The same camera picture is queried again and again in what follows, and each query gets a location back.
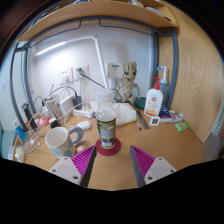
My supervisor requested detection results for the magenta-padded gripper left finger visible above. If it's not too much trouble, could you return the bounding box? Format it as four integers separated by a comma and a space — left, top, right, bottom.
48, 144, 98, 188

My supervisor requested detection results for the white desk lamp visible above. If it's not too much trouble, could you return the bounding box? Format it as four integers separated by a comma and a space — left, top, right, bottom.
34, 34, 109, 90

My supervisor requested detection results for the clear spray bottle, blue nozzle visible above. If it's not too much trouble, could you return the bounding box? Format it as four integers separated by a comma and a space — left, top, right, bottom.
156, 65, 170, 108

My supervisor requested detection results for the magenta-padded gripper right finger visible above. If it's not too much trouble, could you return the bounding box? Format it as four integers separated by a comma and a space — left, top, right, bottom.
129, 144, 177, 188

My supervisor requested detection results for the steel tumbler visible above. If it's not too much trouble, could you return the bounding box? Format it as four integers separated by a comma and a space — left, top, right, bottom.
44, 96, 61, 119

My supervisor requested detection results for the metal ruler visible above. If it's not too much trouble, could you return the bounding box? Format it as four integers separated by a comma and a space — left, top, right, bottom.
135, 109, 151, 131

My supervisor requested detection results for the wooden shelf unit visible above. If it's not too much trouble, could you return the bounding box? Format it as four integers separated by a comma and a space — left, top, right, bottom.
16, 0, 178, 43

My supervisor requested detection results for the small white clock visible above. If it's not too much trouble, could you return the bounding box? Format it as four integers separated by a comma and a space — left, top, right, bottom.
149, 115, 162, 127

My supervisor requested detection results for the black plug-in charger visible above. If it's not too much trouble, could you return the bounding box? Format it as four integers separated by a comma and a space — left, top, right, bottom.
73, 96, 84, 111

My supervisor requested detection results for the wooden tree-man figurine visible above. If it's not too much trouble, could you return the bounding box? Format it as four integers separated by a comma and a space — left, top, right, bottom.
114, 61, 142, 107

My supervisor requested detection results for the clear bottle with dark label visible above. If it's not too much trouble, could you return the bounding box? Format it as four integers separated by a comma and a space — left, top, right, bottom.
95, 89, 118, 149

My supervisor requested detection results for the flat round red coaster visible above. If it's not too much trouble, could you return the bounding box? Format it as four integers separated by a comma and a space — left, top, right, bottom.
95, 137, 122, 157

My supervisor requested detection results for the black power cable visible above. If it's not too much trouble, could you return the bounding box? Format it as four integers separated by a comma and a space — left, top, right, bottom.
77, 68, 116, 91

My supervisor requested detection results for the small black cube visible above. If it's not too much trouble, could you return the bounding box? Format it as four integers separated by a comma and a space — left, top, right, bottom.
49, 119, 62, 129

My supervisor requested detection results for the white wall box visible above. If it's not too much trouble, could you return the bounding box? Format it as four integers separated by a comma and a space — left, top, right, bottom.
106, 62, 124, 80

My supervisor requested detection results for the white pump bottle, red pump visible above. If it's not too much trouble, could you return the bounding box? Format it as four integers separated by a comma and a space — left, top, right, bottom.
143, 77, 164, 118

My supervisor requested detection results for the white power strip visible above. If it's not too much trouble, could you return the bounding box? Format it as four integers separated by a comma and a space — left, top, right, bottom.
72, 107, 95, 118

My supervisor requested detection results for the white tissue pack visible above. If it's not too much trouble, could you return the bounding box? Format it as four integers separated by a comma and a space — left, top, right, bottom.
111, 101, 138, 126

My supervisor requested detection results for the white power adapter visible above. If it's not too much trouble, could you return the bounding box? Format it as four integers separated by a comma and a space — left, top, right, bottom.
59, 95, 75, 116

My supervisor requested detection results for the tall black bottle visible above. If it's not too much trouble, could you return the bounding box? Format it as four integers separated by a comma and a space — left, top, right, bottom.
21, 102, 38, 131

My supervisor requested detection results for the small green block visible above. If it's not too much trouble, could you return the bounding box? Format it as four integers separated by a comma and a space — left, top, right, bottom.
174, 121, 190, 132

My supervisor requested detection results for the white mug with blue patches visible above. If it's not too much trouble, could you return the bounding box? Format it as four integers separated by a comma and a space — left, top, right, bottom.
44, 125, 85, 159

